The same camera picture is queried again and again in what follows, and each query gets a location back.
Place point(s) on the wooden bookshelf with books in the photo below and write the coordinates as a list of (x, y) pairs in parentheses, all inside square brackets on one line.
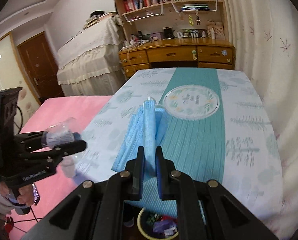
[(162, 16)]

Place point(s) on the blue face mask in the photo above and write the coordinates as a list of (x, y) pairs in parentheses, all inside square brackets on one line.
[(147, 129)]

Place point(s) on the clear plastic packaging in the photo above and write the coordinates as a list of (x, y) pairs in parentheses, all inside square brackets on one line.
[(68, 163)]

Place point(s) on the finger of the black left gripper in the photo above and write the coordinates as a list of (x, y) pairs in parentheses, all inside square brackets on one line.
[(62, 144)]

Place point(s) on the white lace covered furniture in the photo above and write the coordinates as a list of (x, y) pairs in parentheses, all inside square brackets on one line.
[(89, 64)]

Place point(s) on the brown wooden door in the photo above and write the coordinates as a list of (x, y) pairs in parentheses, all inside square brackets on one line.
[(40, 66)]

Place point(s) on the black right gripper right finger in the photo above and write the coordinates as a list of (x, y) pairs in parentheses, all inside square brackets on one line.
[(171, 183)]

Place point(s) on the yellow rim trash bin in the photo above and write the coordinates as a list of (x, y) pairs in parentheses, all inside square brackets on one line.
[(156, 226)]

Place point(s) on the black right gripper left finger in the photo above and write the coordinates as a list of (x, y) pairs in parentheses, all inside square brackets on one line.
[(128, 184)]

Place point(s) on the wooden desk with drawers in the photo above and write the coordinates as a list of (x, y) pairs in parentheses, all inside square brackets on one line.
[(178, 52)]

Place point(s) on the blue patterned bed sheet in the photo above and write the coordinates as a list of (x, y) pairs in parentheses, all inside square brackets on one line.
[(217, 129)]

